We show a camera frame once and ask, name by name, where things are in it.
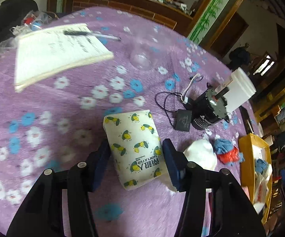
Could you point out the blue cloth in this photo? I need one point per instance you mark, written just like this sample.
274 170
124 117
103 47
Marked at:
221 144
261 166

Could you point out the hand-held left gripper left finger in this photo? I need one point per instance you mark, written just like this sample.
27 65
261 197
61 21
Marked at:
100 165

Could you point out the wooden counter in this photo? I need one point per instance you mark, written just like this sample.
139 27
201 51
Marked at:
122 2

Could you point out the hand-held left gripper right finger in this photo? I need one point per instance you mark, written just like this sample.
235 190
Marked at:
172 163

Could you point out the yellow cardboard box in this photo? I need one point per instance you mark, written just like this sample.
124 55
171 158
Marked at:
246 160

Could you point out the black backpack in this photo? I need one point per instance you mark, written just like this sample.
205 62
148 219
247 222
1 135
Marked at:
6 17

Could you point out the purple floral tablecloth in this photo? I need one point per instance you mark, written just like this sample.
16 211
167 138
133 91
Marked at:
71 108

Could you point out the lemon print tissue pack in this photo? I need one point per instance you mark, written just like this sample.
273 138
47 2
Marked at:
135 148

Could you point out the pile of plastic bags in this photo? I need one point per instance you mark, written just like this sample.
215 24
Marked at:
34 22

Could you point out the black electric motor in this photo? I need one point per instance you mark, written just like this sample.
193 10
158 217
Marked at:
206 111

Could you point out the bamboo painted pillar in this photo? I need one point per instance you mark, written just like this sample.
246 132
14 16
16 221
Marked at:
209 12

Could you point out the white plastic jar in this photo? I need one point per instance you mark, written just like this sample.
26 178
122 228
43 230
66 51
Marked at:
241 88

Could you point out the black capacitor box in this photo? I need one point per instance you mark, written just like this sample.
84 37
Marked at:
183 121

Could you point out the brown wooden door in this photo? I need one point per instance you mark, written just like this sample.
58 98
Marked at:
231 34

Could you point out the black pen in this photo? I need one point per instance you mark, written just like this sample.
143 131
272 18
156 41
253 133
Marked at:
83 32

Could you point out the white crumpled plastic bag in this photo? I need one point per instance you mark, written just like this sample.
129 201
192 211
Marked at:
201 153

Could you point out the paper notebook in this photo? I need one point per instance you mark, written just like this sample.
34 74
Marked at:
56 54

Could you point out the clear plastic cup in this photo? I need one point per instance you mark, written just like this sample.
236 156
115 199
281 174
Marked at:
142 59

